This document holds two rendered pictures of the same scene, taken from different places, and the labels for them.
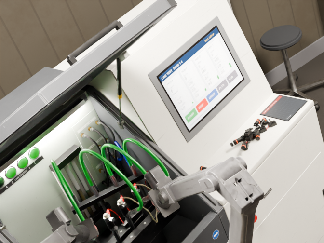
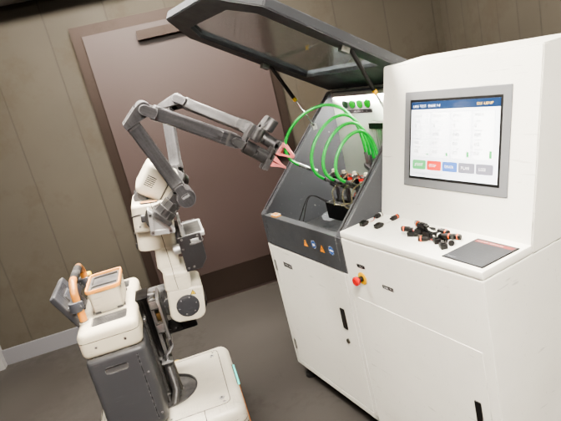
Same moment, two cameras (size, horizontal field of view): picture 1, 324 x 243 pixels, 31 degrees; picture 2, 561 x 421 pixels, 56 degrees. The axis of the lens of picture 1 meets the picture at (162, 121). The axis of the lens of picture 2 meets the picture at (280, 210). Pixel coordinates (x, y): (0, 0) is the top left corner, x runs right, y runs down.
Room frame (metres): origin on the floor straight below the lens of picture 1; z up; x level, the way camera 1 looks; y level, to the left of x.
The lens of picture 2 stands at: (1.87, -2.10, 1.68)
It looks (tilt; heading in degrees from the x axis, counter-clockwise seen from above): 16 degrees down; 99
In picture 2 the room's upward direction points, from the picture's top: 14 degrees counter-clockwise
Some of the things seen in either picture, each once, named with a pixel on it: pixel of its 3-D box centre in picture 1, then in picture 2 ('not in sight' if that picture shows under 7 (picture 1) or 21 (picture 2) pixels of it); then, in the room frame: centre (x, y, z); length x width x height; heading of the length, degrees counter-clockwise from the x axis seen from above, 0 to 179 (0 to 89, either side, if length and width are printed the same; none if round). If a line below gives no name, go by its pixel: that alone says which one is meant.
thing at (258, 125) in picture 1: (252, 131); (429, 231); (2.09, -0.35, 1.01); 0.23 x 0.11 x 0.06; 125
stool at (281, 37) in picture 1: (290, 68); not in sight; (3.63, -1.01, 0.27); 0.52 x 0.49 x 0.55; 104
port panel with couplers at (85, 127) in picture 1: (99, 146); not in sight; (2.15, 0.29, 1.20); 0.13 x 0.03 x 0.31; 125
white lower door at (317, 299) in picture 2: not in sight; (319, 321); (1.59, 0.20, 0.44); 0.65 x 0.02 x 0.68; 125
